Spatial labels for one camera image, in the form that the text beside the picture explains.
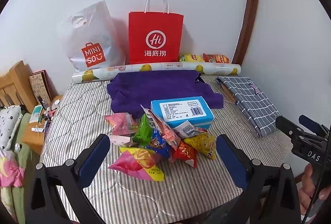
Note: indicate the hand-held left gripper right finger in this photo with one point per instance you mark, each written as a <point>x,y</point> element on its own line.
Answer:
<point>230,162</point>

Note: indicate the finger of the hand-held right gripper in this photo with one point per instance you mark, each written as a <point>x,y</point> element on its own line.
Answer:
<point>310,123</point>
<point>287,125</point>

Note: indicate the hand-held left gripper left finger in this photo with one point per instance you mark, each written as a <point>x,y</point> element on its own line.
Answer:
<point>95,159</point>

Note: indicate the pale pink snack packet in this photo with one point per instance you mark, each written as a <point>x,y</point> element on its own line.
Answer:
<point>120,140</point>

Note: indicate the pink and yellow snack packet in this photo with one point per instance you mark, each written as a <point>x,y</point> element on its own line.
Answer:
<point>137,162</point>

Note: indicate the dark pink snack packet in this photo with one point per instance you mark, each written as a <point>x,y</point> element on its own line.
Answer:
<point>119,123</point>

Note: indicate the red snack packet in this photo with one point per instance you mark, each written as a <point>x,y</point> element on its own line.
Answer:
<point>185,152</point>

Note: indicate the white label snack packet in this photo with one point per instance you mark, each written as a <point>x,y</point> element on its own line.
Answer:
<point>190,130</point>

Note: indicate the green snack packet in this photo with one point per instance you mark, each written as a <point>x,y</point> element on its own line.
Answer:
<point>143,130</point>

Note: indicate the blue cookie packet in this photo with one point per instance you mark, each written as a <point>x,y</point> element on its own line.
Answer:
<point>159,145</point>

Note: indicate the strawberry print snack packet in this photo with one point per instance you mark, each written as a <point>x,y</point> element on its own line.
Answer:
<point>160,123</point>

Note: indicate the person's right hand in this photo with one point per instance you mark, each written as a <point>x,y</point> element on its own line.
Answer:
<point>306,182</point>

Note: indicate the grey checked cloth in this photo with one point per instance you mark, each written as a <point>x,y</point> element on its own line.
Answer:
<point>253,105</point>

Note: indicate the wooden nightstand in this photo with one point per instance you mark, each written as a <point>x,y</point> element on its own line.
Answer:
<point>33,141</point>

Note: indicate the brown wooden board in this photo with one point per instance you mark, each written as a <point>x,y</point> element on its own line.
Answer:
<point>226,92</point>

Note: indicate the blue tissue box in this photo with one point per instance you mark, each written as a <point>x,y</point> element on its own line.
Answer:
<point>181,110</point>

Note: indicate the teal and white box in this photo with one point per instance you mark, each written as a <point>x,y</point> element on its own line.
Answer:
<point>37,111</point>

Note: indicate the green blanket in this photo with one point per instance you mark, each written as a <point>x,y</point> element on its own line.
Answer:
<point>20,200</point>

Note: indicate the pink star print cloth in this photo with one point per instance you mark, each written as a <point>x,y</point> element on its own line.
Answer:
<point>10,169</point>

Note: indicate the brown patterned book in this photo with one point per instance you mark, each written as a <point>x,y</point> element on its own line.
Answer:
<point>40,86</point>

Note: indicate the purple towel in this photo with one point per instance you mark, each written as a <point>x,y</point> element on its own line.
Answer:
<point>155,89</point>

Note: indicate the white dotted pillow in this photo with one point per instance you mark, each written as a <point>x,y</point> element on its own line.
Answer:
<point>9,123</point>

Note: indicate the red chip bag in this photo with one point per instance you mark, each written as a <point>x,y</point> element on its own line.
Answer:
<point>217,59</point>

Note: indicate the rolled fruit print tablecloth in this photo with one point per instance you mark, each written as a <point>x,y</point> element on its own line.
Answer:
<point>155,67</point>

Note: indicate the yellow chip bag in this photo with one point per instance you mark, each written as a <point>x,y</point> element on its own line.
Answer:
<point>191,58</point>

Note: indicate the white plastic shopping bag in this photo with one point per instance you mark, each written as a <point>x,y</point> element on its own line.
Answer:
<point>95,32</point>

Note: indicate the red paper bag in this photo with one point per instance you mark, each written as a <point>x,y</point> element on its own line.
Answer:
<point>155,22</point>

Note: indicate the brown wooden door frame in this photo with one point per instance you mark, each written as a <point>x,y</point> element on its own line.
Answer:
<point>248,6</point>

